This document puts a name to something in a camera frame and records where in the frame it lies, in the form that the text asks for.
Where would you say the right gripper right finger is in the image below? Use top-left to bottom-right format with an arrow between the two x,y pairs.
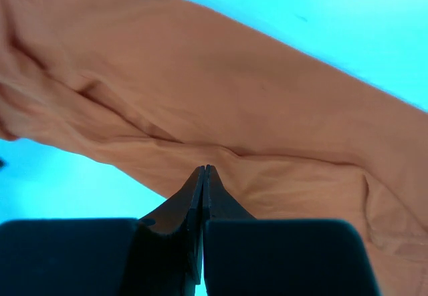
203,166 -> 381,295

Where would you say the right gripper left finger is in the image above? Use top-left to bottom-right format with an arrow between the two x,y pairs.
1,166 -> 205,295

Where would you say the orange t shirt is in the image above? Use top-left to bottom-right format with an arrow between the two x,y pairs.
1,0 -> 427,295

